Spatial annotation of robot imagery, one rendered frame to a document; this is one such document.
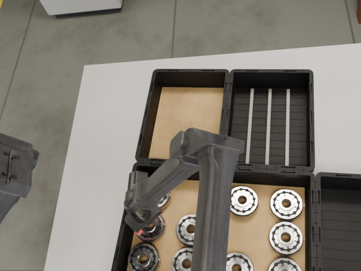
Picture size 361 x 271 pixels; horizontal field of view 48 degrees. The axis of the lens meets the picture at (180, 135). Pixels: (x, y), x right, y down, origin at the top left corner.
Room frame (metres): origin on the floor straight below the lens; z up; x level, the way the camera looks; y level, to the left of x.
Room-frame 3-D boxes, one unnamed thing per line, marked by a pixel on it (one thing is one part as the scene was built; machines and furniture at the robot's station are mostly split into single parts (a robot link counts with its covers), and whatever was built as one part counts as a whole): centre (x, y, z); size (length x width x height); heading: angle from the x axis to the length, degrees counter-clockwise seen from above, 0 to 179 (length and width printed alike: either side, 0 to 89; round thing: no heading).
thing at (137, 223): (0.48, 0.20, 0.99); 0.10 x 0.07 x 0.07; 116
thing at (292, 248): (0.28, -0.20, 0.86); 0.10 x 0.10 x 0.01
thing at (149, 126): (0.80, -0.04, 0.87); 0.40 x 0.30 x 0.11; 155
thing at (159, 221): (0.47, 0.20, 0.86); 0.10 x 0.10 x 0.01
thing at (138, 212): (0.48, 0.19, 1.05); 0.07 x 0.06 x 0.07; 160
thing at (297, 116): (0.67, -0.31, 0.87); 0.40 x 0.30 x 0.11; 155
